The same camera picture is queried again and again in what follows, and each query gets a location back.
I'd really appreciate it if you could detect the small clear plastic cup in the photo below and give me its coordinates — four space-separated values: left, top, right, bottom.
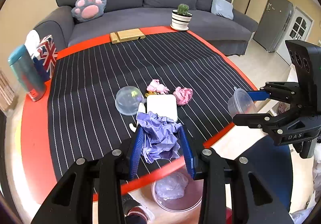
228 87 257 118

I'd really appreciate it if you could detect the purple paper ball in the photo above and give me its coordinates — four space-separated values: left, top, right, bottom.
137 112 182 164

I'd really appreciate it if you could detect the cream white plastic tube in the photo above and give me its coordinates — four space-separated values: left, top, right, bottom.
129 103 146 133

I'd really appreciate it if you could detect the white rectangular foam box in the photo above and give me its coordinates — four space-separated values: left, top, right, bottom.
146 94 178 122

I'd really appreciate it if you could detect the clear plastic dome lid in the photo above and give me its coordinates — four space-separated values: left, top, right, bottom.
115 86 144 116

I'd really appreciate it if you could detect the pink paper ball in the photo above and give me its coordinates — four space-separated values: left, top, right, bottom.
173 87 193 106

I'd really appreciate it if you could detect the black striped table mat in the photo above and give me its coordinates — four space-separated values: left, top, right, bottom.
48 32 254 179

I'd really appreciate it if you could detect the black left shoe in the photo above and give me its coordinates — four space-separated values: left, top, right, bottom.
121 194 154 224

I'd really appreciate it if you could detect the grey refrigerator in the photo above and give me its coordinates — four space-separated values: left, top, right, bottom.
253 0 293 52

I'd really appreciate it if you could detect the white paned door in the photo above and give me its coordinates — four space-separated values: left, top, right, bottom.
276 7 313 65

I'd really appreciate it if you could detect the light blue cushion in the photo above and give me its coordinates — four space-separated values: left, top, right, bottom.
211 0 234 20

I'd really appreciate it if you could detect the wooden phone stand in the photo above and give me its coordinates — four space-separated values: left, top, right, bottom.
110 28 146 44

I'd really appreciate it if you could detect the red square table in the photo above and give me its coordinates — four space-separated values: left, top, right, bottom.
21 27 255 203

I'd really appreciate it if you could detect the potted cactus striped pot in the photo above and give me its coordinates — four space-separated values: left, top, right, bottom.
170 4 193 31

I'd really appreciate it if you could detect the union jack tissue box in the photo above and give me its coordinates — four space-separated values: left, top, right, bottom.
24 30 58 82

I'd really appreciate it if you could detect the teal thermos bottle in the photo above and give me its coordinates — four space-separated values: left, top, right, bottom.
8 44 46 102

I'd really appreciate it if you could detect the paw shaped grey pink cushion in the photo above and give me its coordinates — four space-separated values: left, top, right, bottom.
71 0 107 23

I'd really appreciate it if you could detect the dark grey sofa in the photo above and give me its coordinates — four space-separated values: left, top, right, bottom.
35 0 258 56

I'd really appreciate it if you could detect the orange bear keychain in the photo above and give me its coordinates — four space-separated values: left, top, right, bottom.
145 91 155 97

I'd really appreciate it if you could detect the pink pig keychain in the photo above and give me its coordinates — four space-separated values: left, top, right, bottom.
146 79 169 94

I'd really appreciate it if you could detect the black camera box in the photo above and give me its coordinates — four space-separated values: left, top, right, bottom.
285 40 320 113

